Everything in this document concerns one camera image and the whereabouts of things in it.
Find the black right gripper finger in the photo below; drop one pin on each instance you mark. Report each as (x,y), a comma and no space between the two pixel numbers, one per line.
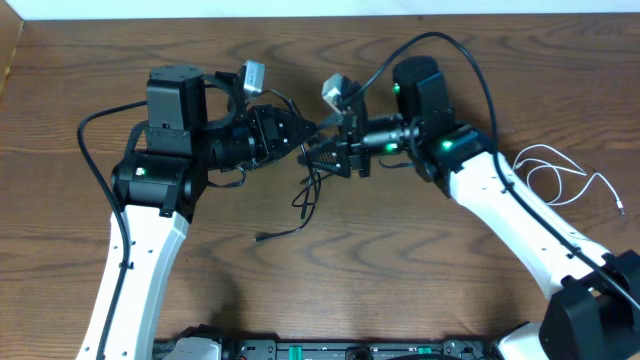
(328,156)
(330,121)

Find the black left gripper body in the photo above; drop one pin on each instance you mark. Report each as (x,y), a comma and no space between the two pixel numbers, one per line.
(261,138)

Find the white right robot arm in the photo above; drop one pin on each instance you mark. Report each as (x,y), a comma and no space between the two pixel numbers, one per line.
(592,294)

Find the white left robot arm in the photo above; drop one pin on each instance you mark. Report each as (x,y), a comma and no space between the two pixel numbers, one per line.
(197,123)

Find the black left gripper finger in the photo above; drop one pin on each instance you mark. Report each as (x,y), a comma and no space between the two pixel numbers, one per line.
(293,127)
(286,143)

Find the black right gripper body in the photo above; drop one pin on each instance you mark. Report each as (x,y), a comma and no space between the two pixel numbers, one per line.
(357,145)

